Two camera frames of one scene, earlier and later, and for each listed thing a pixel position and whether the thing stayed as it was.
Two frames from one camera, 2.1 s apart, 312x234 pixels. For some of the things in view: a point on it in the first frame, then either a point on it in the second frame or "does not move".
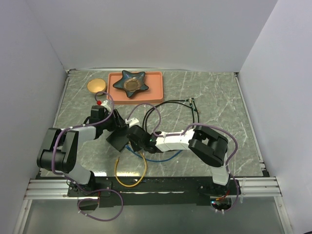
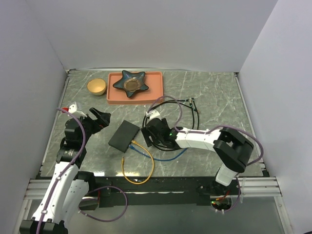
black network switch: [118, 139] does not move
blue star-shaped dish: [131, 83] does not move
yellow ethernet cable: [139, 182] -> [153, 165]
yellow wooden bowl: [96, 85] does not move
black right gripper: [134, 146] -> [146, 134]
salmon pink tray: [154, 94] does not move
